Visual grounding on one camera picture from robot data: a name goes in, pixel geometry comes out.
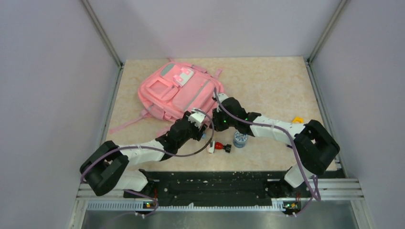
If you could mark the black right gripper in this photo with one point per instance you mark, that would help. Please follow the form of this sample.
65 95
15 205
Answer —
216 124

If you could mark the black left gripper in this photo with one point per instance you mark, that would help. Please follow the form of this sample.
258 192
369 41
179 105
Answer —
198 132

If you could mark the pink student backpack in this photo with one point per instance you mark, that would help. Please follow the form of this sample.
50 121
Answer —
175 88

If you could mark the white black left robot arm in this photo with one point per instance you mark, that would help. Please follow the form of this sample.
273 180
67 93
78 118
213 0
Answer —
107 168

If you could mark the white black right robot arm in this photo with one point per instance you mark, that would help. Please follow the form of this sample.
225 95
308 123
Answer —
313 146

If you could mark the red black stamp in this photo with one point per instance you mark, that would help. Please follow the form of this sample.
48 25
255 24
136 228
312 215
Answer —
220 146

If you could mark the blue slime jar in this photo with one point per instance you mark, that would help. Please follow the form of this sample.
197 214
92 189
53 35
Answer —
240 139

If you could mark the yellow triangular toy block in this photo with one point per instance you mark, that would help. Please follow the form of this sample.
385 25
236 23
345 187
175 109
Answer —
298 120

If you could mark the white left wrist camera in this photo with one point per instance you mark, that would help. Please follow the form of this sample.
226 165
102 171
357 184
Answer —
197 117

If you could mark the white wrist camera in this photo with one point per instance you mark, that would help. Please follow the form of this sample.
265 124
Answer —
197 117
221 97

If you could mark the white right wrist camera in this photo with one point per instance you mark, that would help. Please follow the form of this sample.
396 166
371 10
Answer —
221 97

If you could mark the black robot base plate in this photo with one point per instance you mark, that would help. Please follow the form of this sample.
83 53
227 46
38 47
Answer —
219 189

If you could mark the aluminium frame rail left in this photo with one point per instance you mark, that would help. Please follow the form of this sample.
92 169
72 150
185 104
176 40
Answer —
108 67

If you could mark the aluminium frame rail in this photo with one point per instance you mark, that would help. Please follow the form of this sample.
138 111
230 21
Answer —
323 67
108 67

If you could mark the aluminium frame rail right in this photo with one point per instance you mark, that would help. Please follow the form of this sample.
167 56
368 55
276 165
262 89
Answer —
323 67

